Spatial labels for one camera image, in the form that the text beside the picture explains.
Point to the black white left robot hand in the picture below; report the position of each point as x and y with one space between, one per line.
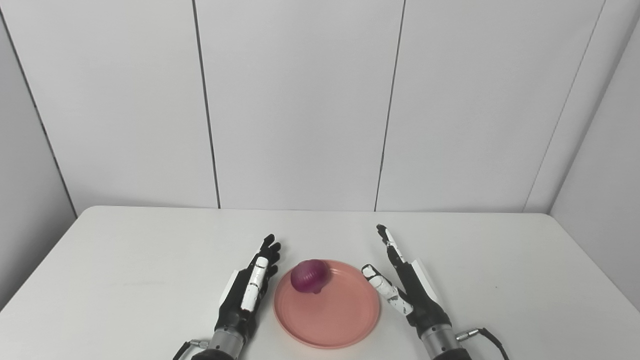
237 307

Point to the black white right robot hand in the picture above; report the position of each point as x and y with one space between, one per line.
420 300

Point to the red onion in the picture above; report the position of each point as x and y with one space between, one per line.
310 275

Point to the pink plastic plate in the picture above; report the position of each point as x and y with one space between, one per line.
330 312

